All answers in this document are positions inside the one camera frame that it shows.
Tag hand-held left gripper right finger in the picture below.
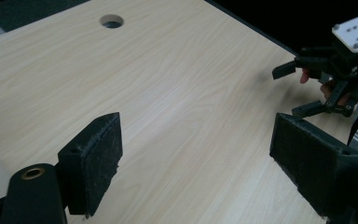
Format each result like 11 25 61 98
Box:
268 112 358 218

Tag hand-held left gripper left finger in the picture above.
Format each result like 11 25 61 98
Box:
57 111 124 218

